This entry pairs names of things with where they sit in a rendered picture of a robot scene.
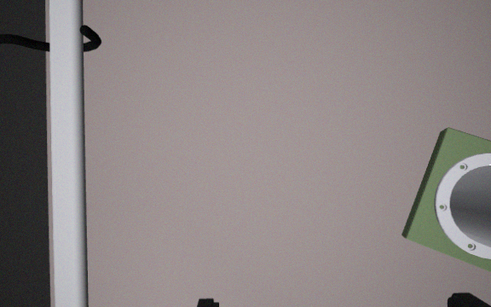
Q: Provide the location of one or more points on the dark grey wall panel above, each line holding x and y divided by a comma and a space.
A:
24, 199

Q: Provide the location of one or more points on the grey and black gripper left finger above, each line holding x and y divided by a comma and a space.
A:
207, 302

